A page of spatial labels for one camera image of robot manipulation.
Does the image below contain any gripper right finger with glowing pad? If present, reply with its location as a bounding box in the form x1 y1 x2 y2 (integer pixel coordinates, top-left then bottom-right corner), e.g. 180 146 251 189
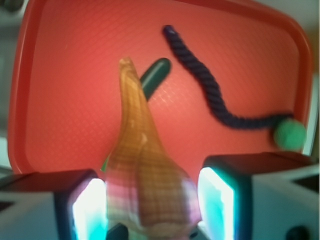
198 151 320 240

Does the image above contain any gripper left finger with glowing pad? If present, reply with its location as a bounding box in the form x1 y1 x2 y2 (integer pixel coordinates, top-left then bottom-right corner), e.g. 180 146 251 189
0 169 108 240

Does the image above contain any orange conch shell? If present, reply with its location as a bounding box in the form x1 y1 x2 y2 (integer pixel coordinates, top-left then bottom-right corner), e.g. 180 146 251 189
105 57 202 240

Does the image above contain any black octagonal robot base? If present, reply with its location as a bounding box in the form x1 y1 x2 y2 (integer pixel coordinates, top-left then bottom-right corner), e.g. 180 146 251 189
105 223 209 240

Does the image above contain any green rectangular block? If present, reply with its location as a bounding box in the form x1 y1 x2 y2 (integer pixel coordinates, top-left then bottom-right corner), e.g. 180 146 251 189
100 156 110 172

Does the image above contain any green textured ball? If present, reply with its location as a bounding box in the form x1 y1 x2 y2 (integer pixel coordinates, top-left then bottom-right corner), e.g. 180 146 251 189
273 118 307 151

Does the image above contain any red plastic tray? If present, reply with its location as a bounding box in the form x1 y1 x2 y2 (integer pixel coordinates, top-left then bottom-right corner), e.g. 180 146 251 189
8 0 313 178

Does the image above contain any dark green capsule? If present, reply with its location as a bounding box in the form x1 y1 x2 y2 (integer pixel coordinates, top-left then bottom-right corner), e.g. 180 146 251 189
140 57 172 100

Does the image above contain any dark purple twisted rope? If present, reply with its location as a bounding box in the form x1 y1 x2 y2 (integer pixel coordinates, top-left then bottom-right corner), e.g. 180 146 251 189
162 24 295 131

